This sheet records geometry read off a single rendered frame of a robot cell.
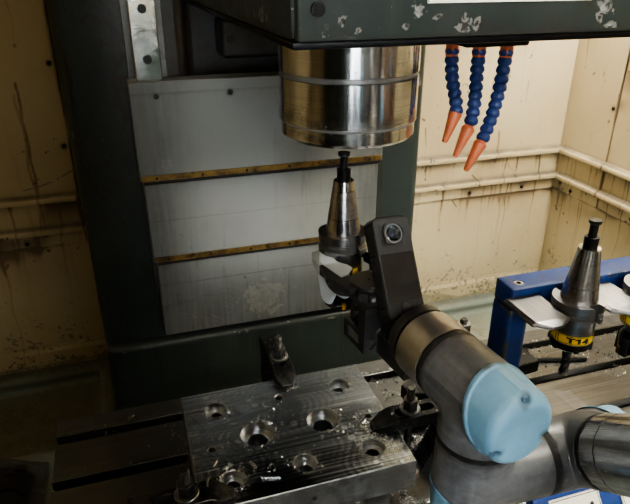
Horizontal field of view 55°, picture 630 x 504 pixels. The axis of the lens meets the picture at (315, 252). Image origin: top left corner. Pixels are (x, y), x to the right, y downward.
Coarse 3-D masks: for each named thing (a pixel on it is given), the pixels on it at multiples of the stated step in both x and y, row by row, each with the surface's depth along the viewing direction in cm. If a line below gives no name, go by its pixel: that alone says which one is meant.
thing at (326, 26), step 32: (192, 0) 97; (224, 0) 68; (256, 0) 54; (288, 0) 45; (320, 0) 45; (352, 0) 46; (384, 0) 46; (416, 0) 47; (576, 0) 51; (608, 0) 52; (256, 32) 57; (288, 32) 46; (320, 32) 46; (352, 32) 46; (384, 32) 47; (416, 32) 48; (448, 32) 49; (480, 32) 50; (512, 32) 51; (544, 32) 52; (576, 32) 53; (608, 32) 54
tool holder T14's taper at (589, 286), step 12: (576, 252) 72; (588, 252) 71; (600, 252) 71; (576, 264) 72; (588, 264) 71; (600, 264) 71; (576, 276) 72; (588, 276) 71; (564, 288) 74; (576, 288) 72; (588, 288) 72; (576, 300) 72; (588, 300) 72
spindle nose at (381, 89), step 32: (288, 64) 64; (320, 64) 62; (352, 64) 61; (384, 64) 62; (416, 64) 65; (288, 96) 66; (320, 96) 63; (352, 96) 62; (384, 96) 63; (416, 96) 67; (288, 128) 68; (320, 128) 64; (352, 128) 64; (384, 128) 64
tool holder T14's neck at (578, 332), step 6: (594, 324) 74; (558, 330) 75; (564, 330) 74; (570, 330) 74; (576, 330) 74; (582, 330) 74; (588, 330) 74; (552, 336) 76; (576, 336) 74; (582, 336) 74; (588, 336) 74
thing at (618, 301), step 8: (600, 288) 78; (608, 288) 78; (616, 288) 78; (608, 296) 76; (616, 296) 76; (624, 296) 76; (608, 304) 75; (616, 304) 75; (624, 304) 75; (616, 312) 74; (624, 312) 73
